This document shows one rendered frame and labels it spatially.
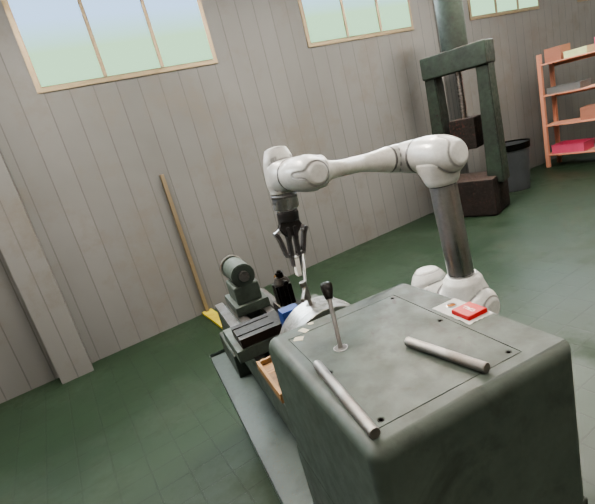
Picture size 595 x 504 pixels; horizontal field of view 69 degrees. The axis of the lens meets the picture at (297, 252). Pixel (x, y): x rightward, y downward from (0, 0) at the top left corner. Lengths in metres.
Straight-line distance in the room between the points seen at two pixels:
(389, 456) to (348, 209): 5.41
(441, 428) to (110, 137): 4.48
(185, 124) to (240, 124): 0.65
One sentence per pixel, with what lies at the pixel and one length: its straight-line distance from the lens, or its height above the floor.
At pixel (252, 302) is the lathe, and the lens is 2.50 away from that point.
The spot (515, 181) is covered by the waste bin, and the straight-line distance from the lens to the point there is 7.60.
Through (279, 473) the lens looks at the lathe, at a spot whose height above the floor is 0.54.
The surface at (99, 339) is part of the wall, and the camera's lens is 5.11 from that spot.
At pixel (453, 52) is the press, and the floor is 2.18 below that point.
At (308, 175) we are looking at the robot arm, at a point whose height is 1.65.
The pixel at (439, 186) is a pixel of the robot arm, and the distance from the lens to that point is 1.66.
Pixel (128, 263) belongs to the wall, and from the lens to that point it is 4.98.
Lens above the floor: 1.79
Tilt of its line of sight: 16 degrees down
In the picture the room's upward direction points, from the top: 15 degrees counter-clockwise
